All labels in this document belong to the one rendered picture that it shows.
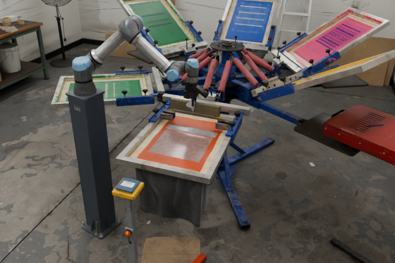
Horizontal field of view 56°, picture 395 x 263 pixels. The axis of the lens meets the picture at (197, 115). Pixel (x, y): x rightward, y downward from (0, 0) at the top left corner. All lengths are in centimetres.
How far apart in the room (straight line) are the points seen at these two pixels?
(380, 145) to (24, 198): 292
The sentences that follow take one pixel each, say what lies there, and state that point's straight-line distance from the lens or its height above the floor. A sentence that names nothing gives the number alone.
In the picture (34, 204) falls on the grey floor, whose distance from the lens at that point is 365.
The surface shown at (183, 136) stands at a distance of 250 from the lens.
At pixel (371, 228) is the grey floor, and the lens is 355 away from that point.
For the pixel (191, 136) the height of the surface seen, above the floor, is 95.
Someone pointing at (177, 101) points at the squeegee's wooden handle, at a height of 113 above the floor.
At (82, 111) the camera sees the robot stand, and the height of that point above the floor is 110.
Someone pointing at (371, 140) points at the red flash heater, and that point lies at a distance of 245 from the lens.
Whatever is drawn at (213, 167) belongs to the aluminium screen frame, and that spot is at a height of 99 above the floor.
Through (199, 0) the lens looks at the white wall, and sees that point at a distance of 673.
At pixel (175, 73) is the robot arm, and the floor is 141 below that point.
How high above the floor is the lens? 223
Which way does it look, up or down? 27 degrees down
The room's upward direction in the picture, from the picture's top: 2 degrees clockwise
